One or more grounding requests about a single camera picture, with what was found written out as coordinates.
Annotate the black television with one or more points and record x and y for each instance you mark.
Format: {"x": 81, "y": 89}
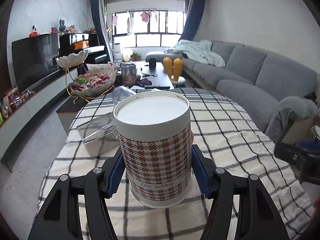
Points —
{"x": 35, "y": 60}

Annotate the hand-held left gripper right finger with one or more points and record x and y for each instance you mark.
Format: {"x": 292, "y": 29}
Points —
{"x": 201, "y": 173}

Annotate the orange box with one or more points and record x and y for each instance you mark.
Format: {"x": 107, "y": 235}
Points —
{"x": 81, "y": 44}

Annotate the tiered snack bowl stand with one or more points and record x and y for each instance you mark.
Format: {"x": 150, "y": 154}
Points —
{"x": 87, "y": 80}

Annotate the snack packets on cabinet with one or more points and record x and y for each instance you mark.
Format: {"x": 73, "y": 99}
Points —
{"x": 11, "y": 101}

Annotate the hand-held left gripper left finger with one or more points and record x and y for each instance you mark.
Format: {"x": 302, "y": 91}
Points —
{"x": 114, "y": 177}

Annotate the houndstooth paper cup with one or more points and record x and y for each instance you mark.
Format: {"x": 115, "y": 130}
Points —
{"x": 155, "y": 155}

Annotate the blue curtain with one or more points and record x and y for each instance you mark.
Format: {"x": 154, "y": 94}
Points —
{"x": 98, "y": 27}
{"x": 192, "y": 22}

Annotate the metal whisk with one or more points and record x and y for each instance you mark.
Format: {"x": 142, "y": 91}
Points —
{"x": 102, "y": 131}

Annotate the black piano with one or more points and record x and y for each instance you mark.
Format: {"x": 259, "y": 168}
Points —
{"x": 85, "y": 48}

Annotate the clear plastic box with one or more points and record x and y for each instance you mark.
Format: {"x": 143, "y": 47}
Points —
{"x": 100, "y": 135}

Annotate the orange rabbit ear stool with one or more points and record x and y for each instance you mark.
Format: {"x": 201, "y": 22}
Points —
{"x": 173, "y": 71}

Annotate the black cup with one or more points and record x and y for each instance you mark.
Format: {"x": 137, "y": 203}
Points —
{"x": 152, "y": 62}

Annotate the grey tv cabinet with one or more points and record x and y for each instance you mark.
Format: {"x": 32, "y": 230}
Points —
{"x": 37, "y": 100}

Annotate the plaid tablecloth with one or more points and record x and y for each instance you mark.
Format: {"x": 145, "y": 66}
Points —
{"x": 225, "y": 150}

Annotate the light green blanket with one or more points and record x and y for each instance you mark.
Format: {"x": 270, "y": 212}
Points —
{"x": 200, "y": 51}

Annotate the grey sectional sofa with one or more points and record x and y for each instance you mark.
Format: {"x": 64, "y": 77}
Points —
{"x": 252, "y": 72}

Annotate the clear jar of nuts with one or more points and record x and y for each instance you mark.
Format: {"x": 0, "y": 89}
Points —
{"x": 128, "y": 75}

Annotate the dark coffee table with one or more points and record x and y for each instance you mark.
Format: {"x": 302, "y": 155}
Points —
{"x": 155, "y": 77}

